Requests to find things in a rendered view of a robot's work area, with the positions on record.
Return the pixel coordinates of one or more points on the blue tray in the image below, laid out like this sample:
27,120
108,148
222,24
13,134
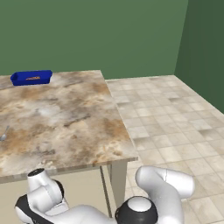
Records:
20,79

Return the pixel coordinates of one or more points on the silver spoon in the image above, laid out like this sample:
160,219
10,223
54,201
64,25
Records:
4,134

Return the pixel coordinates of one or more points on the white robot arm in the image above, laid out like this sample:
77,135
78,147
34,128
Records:
163,186

